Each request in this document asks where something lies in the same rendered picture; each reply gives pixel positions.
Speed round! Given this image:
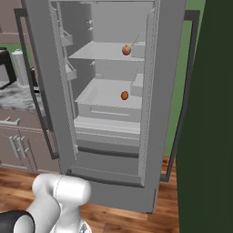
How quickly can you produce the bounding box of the dark right door handle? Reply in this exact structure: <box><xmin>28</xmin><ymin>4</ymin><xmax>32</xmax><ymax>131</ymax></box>
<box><xmin>159</xmin><ymin>9</ymin><xmax>201</xmax><ymax>183</ymax></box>

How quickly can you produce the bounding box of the dark green cabinet panel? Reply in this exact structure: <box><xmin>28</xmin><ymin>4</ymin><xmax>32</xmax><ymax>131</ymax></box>
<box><xmin>175</xmin><ymin>0</ymin><xmax>233</xmax><ymax>233</ymax></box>

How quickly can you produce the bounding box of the brown base cabinet run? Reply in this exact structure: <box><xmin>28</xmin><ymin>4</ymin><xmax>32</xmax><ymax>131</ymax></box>
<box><xmin>0</xmin><ymin>108</ymin><xmax>61</xmax><ymax>175</ymax></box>

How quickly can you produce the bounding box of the dark left door handle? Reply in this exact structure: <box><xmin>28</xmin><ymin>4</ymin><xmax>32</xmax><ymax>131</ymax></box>
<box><xmin>13</xmin><ymin>7</ymin><xmax>60</xmax><ymax>161</ymax></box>

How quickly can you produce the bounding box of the grey left fridge door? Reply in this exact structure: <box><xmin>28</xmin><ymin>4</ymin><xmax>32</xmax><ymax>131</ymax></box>
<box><xmin>21</xmin><ymin>0</ymin><xmax>79</xmax><ymax>177</ymax></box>

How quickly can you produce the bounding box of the dark door handle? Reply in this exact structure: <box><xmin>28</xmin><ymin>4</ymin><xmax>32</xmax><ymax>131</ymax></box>
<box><xmin>13</xmin><ymin>7</ymin><xmax>60</xmax><ymax>161</ymax></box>
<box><xmin>159</xmin><ymin>9</ymin><xmax>201</xmax><ymax>183</ymax></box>

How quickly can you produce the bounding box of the brown wall cabinet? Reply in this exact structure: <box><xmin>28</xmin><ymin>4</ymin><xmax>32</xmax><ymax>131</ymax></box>
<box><xmin>0</xmin><ymin>0</ymin><xmax>30</xmax><ymax>46</ymax></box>

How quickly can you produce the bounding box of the white paper towel roll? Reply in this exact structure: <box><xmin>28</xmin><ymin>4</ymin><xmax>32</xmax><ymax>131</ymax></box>
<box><xmin>11</xmin><ymin>48</ymin><xmax>30</xmax><ymax>86</ymax></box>

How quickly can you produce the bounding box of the grey open fridge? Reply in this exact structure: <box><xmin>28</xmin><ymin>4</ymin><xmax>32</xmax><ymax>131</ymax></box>
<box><xmin>48</xmin><ymin>0</ymin><xmax>162</xmax><ymax>215</ymax></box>

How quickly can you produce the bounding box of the orange peach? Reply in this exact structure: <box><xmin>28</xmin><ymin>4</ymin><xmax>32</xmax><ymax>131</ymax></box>
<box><xmin>121</xmin><ymin>44</ymin><xmax>133</xmax><ymax>56</ymax></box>

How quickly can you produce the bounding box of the dark freezer drawer handle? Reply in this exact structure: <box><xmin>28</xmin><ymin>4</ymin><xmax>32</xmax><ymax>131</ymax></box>
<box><xmin>66</xmin><ymin>168</ymin><xmax>146</xmax><ymax>189</ymax></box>
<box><xmin>76</xmin><ymin>146</ymin><xmax>140</xmax><ymax>159</ymax></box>

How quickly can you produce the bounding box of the grey fridge door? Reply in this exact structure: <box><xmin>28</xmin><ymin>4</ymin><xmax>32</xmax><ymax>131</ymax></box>
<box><xmin>137</xmin><ymin>0</ymin><xmax>188</xmax><ymax>215</ymax></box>
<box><xmin>21</xmin><ymin>0</ymin><xmax>79</xmax><ymax>177</ymax></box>

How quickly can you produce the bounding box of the grey right fridge door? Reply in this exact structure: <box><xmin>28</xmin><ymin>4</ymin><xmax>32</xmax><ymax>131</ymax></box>
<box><xmin>137</xmin><ymin>0</ymin><xmax>188</xmax><ymax>215</ymax></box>

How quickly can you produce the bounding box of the black microwave oven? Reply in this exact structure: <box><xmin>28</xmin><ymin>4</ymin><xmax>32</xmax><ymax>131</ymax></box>
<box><xmin>0</xmin><ymin>46</ymin><xmax>18</xmax><ymax>91</ymax></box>

